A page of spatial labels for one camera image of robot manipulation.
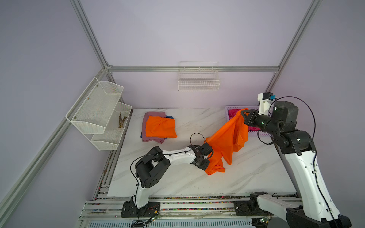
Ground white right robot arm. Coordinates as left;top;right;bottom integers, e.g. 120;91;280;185
241;101;352;228

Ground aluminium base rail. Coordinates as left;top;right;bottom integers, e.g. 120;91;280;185
76;180;302;228

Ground white mesh shelf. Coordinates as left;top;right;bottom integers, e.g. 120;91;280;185
65;78;124;135
89;102;132;151

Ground folded mauve t-shirt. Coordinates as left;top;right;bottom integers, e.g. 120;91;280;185
140;112;166;144

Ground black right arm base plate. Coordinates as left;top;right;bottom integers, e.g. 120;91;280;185
233;200;271;216

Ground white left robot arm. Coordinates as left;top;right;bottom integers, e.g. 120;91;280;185
130;143;214;209

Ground white wire wall basket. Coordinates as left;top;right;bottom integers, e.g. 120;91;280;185
178;61;221;92

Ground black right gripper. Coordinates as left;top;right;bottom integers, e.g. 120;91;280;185
240;111;280;138

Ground white mesh upper shelf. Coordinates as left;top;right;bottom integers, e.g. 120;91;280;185
65;78;124;135

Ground aluminium frame profile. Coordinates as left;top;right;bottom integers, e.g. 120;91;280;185
1;1;322;226

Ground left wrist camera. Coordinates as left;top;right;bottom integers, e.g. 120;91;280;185
198;142;213;157

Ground pink t-shirt in basket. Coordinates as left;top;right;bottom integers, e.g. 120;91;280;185
227;109;259;131

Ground wooden clothespins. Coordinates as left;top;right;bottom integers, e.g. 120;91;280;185
118;113;127;128

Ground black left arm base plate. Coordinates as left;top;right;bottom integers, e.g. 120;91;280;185
121;200;161;218

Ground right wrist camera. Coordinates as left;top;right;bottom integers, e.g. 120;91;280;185
258;92;276;115

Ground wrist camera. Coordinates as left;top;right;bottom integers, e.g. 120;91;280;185
258;92;276;115
198;142;213;157

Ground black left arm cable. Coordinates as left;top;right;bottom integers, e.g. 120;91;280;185
129;132;206;228

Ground orange t-shirt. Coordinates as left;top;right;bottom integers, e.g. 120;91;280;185
205;111;249;175
145;116;177;138

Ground white mesh lower shelf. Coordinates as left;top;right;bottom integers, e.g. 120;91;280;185
89;102;132;151

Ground folded orange t-shirt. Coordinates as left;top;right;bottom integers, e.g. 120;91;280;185
145;116;177;138

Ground lilac perforated plastic basket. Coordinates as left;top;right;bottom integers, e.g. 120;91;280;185
225;105;259;136

